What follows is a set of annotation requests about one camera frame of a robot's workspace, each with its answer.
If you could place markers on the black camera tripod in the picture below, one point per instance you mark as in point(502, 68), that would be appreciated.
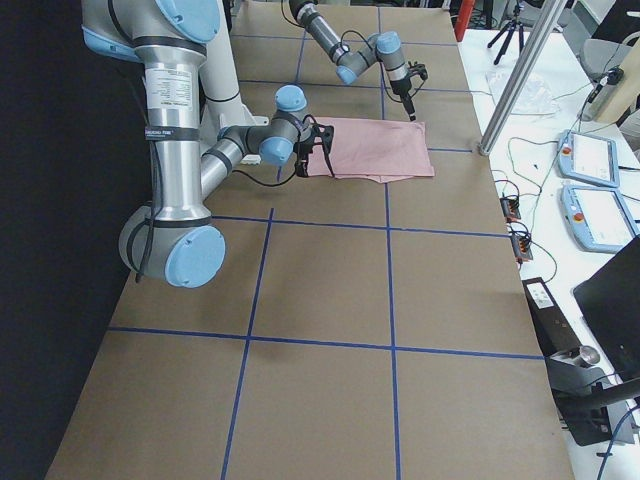
point(514, 25)

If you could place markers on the white mounting plate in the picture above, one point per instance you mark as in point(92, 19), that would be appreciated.
point(253, 120)

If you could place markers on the black power supply box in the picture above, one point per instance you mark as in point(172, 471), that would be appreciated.
point(553, 331)

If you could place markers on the pink Snoopy t-shirt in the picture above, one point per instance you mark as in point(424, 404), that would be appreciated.
point(377, 150)

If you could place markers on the lower teach pendant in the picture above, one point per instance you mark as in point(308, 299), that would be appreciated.
point(598, 218)

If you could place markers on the black laptop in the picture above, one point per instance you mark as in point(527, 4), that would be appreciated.
point(609, 303)

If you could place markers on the red cylinder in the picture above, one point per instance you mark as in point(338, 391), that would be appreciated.
point(463, 18)

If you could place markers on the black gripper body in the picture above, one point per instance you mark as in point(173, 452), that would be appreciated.
point(303, 151)
point(401, 87)

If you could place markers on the upper teach pendant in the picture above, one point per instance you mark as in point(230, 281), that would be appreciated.
point(588, 158)

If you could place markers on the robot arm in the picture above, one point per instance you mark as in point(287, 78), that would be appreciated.
point(196, 124)
point(353, 54)

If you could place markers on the teach pendant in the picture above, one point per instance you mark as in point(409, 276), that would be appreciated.
point(588, 158)
point(598, 218)

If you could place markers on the orange circuit board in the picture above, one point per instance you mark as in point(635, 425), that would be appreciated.
point(521, 245)
point(510, 208)

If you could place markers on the aluminium frame post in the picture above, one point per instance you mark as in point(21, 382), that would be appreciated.
point(533, 47)

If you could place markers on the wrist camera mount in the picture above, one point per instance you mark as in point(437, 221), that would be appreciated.
point(417, 69)
point(319, 135)

